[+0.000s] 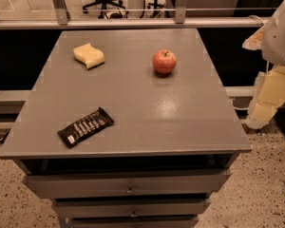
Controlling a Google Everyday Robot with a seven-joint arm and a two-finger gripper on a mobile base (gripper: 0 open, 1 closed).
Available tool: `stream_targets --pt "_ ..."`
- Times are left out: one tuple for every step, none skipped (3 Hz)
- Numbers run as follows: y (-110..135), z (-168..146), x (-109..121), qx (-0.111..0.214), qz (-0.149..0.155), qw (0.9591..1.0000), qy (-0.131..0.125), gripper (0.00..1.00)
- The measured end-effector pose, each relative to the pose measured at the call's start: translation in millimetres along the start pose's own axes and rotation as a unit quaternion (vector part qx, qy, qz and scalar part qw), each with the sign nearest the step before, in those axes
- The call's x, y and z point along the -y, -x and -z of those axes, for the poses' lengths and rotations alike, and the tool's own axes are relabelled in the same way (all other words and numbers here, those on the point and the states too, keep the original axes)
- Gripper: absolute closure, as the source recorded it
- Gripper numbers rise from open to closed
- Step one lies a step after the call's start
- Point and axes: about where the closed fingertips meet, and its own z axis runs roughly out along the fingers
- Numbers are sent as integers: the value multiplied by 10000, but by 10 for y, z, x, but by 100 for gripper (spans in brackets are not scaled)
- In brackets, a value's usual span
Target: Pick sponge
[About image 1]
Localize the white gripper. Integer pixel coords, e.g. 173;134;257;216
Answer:
242;0;285;129

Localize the yellow wavy sponge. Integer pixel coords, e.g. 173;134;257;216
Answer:
73;44;105;69

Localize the red apple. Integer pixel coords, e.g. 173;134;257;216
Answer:
152;49;177;74

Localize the grey drawer cabinet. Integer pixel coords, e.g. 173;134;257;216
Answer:
0;28;250;228

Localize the black office chair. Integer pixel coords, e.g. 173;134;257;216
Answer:
82;0;125;19

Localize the metal guard railing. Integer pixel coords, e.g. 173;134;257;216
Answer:
0;0;268;29

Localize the white cable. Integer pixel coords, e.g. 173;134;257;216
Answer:
247;14;266;27

